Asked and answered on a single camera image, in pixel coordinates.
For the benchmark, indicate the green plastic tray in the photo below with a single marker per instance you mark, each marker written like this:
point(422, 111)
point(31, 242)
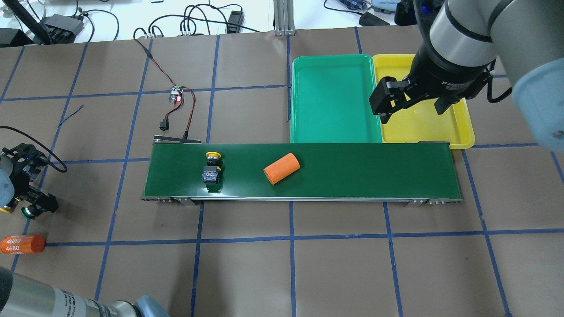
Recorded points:
point(330, 100)

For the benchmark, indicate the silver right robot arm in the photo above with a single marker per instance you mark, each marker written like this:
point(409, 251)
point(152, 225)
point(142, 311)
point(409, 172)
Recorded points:
point(462, 40)

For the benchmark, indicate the black power adapter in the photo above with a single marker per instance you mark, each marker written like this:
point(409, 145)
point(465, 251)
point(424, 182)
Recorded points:
point(234, 22)

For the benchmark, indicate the green push button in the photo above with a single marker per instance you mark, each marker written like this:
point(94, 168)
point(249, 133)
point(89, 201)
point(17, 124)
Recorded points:
point(31, 211)

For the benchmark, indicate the orange cylinder with 4680 label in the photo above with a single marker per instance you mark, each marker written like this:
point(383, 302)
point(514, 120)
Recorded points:
point(23, 244)

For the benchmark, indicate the black inline switch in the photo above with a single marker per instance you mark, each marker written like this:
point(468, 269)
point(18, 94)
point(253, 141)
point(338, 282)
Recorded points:
point(164, 125)

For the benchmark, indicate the green conveyor belt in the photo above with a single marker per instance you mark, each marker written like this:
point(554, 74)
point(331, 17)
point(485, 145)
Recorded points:
point(403, 172)

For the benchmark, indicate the aluminium frame post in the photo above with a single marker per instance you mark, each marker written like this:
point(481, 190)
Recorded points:
point(284, 18)

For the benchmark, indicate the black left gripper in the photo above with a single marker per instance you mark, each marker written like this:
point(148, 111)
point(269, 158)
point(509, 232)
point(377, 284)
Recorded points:
point(38, 203)

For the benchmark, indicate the plain orange cylinder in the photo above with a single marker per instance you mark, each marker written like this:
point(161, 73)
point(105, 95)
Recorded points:
point(281, 168)

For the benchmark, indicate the small motor controller board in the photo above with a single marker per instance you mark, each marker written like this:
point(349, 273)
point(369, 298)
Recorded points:
point(176, 94)

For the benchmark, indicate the yellow plastic tray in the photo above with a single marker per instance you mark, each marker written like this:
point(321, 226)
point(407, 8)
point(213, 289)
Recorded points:
point(421, 123)

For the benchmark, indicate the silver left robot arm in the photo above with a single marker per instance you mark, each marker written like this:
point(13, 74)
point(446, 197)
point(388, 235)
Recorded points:
point(25, 297)

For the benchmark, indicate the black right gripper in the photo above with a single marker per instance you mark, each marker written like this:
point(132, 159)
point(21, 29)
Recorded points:
point(440, 72)

